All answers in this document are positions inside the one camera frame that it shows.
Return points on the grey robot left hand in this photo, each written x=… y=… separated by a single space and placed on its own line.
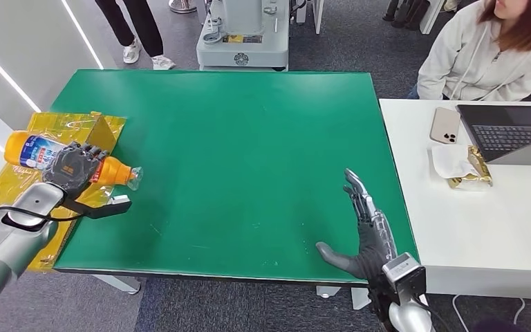
x=71 y=169

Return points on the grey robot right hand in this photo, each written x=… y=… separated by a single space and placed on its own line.
x=371 y=256

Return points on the orange detergent bottle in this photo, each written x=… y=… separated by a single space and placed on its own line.
x=34 y=149

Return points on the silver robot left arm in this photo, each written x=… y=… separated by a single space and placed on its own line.
x=9 y=238

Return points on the white table foot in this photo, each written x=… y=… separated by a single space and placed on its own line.
x=119 y=283
x=360 y=299
x=328 y=292

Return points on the yellow taped cardboard box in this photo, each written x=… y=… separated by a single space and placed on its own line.
x=87 y=123

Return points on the white tissue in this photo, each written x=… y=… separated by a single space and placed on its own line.
x=451 y=161

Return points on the gold foil wrapper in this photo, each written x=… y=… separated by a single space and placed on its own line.
x=480 y=174

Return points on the beige smartphone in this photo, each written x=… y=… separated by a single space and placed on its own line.
x=445 y=126

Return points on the standing person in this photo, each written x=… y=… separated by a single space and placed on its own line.
x=132 y=27

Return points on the dark laptop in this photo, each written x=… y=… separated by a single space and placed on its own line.
x=508 y=130

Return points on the chrome chair base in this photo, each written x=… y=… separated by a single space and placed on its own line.
x=183 y=4

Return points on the grey machine base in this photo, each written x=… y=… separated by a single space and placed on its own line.
x=242 y=36

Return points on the seated person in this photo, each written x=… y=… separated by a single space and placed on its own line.
x=476 y=59

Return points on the dark objects on floor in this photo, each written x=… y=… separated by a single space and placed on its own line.
x=405 y=13

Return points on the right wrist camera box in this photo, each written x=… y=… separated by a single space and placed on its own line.
x=405 y=275

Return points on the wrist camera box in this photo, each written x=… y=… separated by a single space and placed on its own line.
x=405 y=275
x=105 y=208

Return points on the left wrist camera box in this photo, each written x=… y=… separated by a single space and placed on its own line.
x=105 y=208

